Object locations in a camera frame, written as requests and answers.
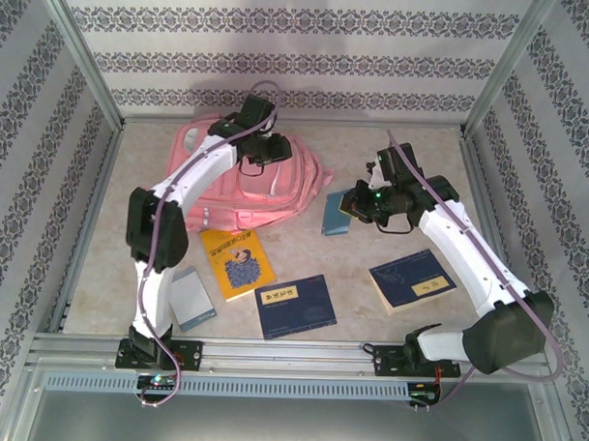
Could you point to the pink backpack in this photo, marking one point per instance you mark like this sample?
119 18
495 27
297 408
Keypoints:
276 191

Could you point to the thick navy blue book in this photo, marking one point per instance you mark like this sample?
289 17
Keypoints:
408 282

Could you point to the thin navy blue book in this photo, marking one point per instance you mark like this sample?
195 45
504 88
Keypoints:
296 307

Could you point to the yellow paperback book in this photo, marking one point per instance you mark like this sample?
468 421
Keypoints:
237 267

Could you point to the light grey notebook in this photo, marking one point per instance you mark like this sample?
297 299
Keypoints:
192 299

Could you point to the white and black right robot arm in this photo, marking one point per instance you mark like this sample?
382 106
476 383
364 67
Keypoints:
467 265

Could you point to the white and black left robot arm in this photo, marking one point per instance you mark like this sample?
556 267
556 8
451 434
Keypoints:
199 173

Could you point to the grey metal sheet panel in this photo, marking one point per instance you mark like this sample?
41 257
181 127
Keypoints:
287 428

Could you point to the aluminium side rail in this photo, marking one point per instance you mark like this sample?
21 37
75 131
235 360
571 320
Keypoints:
101 175
482 188

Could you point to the aluminium cross rail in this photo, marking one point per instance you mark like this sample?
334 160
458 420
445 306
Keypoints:
438 127

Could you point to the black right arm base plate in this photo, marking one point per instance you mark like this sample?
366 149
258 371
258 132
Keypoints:
386 361

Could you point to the aluminium mounting rail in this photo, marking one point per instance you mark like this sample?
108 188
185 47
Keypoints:
289 358

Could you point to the aluminium frame post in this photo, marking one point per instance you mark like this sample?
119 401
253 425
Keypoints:
508 68
83 53

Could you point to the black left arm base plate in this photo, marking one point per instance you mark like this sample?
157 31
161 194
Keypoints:
190 354

